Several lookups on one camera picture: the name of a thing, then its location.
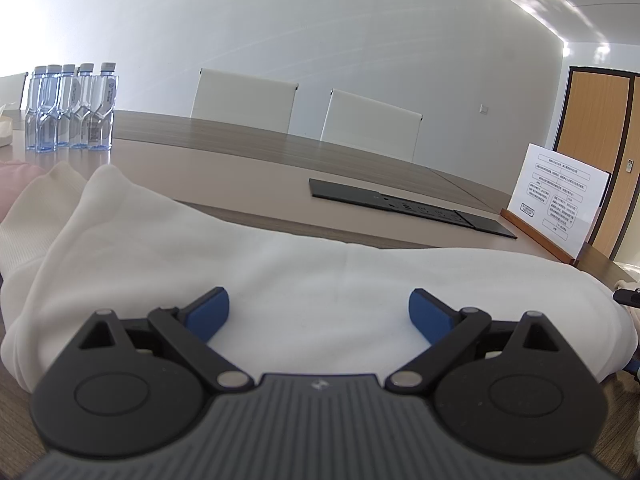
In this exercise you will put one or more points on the white sweatshirt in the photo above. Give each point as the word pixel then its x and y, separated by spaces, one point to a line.
pixel 300 270

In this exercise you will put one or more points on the black table power panel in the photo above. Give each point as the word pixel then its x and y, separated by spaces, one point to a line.
pixel 400 205

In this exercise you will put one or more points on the pink garment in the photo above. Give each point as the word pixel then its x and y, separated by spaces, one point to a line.
pixel 15 180

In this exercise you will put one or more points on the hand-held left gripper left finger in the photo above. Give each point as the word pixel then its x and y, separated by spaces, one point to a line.
pixel 210 310

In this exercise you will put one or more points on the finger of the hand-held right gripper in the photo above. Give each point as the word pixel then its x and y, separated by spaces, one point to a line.
pixel 627 296
pixel 635 375

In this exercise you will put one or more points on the white chair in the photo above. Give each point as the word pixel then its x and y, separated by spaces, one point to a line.
pixel 240 102
pixel 12 90
pixel 370 127

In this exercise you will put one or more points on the paper sign in wooden holder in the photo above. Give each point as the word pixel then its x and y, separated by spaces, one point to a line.
pixel 560 200

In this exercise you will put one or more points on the clear water bottle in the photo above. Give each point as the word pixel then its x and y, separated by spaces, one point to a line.
pixel 34 120
pixel 82 110
pixel 102 110
pixel 49 115
pixel 65 110

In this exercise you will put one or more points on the beige garment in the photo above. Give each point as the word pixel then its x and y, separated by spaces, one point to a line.
pixel 631 275

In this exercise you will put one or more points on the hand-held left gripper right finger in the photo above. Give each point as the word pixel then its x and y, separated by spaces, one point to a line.
pixel 430 312

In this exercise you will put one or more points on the wooden door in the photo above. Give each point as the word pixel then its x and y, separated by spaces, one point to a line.
pixel 595 120

